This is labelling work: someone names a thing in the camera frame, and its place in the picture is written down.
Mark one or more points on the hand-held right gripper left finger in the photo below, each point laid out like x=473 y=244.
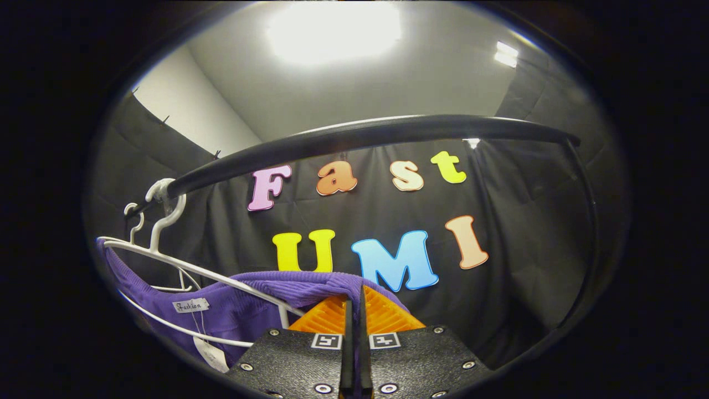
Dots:
x=347 y=343

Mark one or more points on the white plastic clothes hanger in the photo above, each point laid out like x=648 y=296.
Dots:
x=157 y=235
x=138 y=221

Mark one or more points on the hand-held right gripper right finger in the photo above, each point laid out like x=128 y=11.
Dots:
x=365 y=349

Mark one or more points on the black backdrop cloth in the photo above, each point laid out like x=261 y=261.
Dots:
x=526 y=221

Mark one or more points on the large ceiling light panel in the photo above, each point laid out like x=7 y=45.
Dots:
x=335 y=33

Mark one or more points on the black metal clothes rack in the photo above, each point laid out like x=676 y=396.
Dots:
x=360 y=133

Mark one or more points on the purple ribbed knit garment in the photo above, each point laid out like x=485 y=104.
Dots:
x=238 y=316

